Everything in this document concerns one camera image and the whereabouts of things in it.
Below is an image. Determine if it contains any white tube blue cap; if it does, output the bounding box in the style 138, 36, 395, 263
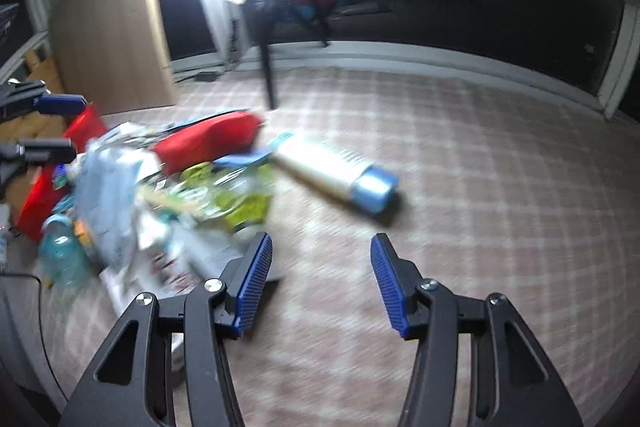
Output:
270, 133, 399, 216

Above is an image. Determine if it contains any red cardboard box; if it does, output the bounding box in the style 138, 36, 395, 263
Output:
14, 104, 107, 243

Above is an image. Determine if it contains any green snack bag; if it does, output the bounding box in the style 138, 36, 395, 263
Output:
137, 162, 274, 234

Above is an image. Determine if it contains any light wood board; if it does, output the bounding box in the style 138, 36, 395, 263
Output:
49, 0, 177, 114

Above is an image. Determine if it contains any red pouch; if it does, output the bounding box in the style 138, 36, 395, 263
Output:
151, 110, 262, 174

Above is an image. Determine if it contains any face mask pack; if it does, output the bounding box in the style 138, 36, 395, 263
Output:
74, 122, 162, 272

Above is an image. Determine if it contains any blue baby bottle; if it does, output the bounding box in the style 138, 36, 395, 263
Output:
38, 213, 91, 288

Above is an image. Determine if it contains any light stand pole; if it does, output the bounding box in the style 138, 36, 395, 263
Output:
257, 2, 278, 110

